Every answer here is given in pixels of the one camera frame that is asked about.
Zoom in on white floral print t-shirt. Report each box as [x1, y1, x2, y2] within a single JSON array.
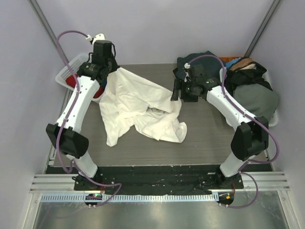
[[99, 67, 187, 147]]

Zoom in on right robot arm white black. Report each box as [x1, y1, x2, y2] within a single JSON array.
[[171, 64, 269, 188]]

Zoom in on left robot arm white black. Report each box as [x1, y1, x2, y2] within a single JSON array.
[[46, 40, 119, 190]]

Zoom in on dark teal folded t-shirt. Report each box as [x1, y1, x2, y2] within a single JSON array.
[[173, 51, 222, 80]]

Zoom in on rolled navy blue t-shirt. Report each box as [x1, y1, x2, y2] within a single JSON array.
[[100, 78, 108, 90]]

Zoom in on blue cloth in bin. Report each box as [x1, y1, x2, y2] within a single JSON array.
[[225, 57, 241, 69]]

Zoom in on black crumpled garment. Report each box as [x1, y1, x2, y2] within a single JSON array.
[[224, 62, 272, 95]]

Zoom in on orange plastic tray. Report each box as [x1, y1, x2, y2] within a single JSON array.
[[219, 56, 240, 62]]

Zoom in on rolled red t-shirt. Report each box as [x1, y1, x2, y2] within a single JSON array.
[[65, 75, 104, 99]]

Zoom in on white plastic lattice basket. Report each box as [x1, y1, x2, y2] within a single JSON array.
[[55, 53, 102, 103]]

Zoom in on tan beige garment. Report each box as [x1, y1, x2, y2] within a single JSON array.
[[229, 57, 255, 72]]

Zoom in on grey green t-shirt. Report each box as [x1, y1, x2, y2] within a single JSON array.
[[233, 84, 279, 122]]

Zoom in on white plastic laundry bin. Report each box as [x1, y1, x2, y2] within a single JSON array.
[[219, 68, 278, 127]]

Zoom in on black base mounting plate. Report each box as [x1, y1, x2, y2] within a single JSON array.
[[71, 165, 244, 196]]

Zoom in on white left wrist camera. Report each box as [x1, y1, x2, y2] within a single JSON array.
[[85, 33, 105, 45]]

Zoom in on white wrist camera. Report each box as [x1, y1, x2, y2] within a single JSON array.
[[183, 63, 191, 81], [85, 33, 105, 45]]

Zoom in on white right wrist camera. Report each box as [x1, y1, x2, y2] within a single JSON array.
[[183, 63, 191, 81]]

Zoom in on slotted white cable duct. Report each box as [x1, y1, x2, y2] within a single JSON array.
[[41, 193, 219, 203]]

